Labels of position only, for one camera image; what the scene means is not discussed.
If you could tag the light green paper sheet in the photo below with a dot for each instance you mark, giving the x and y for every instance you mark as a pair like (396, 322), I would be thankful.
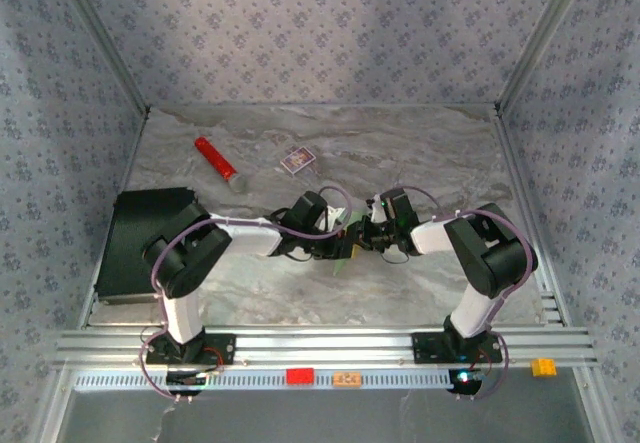
(341, 267)

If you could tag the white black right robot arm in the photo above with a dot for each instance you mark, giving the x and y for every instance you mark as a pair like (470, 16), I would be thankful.
(432, 236)

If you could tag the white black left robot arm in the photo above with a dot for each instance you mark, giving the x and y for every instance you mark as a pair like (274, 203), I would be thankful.
(255, 235)

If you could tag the purple playing card box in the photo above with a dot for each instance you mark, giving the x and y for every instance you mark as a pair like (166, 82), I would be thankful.
(298, 159)

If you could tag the orange toy brick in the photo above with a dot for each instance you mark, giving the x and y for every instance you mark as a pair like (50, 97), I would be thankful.
(347, 380)

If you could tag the red glitter tube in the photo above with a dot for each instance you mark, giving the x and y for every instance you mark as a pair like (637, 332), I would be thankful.
(215, 158)

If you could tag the red toy brick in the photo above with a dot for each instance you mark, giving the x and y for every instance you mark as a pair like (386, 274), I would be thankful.
(300, 377)

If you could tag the black controller board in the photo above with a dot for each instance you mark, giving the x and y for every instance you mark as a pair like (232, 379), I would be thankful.
(465, 384)
(185, 382)

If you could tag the yellow toy brick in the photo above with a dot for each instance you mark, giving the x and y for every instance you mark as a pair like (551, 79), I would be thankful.
(544, 368)

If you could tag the black ribbed case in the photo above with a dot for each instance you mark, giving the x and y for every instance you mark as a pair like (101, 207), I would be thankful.
(117, 248)

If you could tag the aluminium mounting rail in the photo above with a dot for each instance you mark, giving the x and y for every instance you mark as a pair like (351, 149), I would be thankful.
(325, 348)

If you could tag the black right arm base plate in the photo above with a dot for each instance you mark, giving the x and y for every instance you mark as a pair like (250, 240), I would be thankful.
(427, 349)

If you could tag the aluminium table side rail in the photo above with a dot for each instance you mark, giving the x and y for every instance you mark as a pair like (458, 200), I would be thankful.
(131, 163)
(520, 188)

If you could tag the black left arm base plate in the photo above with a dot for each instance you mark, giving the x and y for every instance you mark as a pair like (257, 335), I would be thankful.
(222, 349)

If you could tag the aluminium frame post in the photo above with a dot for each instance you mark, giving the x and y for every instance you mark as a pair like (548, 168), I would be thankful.
(540, 38)
(56, 408)
(590, 408)

